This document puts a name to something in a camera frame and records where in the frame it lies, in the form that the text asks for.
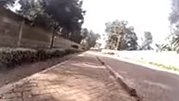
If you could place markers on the grey asphalt road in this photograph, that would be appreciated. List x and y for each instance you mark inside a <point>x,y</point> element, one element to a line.
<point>159,86</point>

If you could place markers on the large tree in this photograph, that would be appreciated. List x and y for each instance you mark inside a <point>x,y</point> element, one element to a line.
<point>121,35</point>

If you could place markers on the pale boundary wall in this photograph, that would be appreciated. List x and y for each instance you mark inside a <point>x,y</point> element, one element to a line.
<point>164,57</point>

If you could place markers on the bare dirt strip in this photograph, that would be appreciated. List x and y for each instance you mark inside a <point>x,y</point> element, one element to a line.
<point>9,75</point>

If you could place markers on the red brick path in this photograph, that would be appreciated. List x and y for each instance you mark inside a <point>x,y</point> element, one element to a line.
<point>79,82</point>

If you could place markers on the long concrete wall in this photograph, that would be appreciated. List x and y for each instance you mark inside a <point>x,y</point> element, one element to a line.
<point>3,27</point>

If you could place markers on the row of trees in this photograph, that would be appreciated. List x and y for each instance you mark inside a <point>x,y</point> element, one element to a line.
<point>54,8</point>

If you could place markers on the slim tree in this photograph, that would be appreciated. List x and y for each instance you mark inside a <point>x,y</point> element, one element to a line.
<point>147,41</point>

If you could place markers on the stone kerb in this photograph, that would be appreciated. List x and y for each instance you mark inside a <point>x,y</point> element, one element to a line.
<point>120,79</point>

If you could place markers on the low green hedge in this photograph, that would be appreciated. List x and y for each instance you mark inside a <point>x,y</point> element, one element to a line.
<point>6,55</point>

